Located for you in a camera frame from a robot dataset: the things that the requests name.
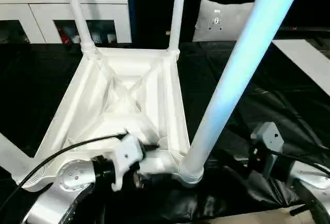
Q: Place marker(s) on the white plastic table leg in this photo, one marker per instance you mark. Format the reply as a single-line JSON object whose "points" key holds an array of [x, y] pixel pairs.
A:
{"points": [[178, 15], [232, 79], [77, 9], [13, 151]]}

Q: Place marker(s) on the black work mat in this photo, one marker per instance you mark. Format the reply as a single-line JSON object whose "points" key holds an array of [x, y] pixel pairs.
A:
{"points": [[283, 105]]}

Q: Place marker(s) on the white flat panel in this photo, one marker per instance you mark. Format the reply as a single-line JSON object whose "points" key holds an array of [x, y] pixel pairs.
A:
{"points": [[304, 58]]}

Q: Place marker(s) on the small white cup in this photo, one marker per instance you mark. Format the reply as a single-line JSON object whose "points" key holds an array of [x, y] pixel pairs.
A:
{"points": [[111, 38], [76, 39]]}

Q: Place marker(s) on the black cabinet with gold label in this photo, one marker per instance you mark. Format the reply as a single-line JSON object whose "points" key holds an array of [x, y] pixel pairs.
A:
{"points": [[149, 15]]}

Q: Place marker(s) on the light grey printed pillow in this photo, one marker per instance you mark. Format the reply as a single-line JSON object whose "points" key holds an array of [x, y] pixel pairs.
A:
{"points": [[232, 28]]}

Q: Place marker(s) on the red item in cabinet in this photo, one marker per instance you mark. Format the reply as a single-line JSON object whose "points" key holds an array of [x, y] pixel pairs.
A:
{"points": [[60, 34]]}

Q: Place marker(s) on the white glass-door cabinet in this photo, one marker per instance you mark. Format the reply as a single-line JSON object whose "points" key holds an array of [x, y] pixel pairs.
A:
{"points": [[103, 9]]}

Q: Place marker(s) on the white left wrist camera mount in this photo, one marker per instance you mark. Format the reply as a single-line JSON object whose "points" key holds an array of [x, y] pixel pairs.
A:
{"points": [[127, 151]]}

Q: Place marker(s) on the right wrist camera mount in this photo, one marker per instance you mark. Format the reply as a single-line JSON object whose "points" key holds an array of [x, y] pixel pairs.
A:
{"points": [[268, 136]]}

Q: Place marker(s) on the black rail with red mark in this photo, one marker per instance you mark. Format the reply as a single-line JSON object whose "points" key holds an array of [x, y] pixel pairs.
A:
{"points": [[314, 29]]}

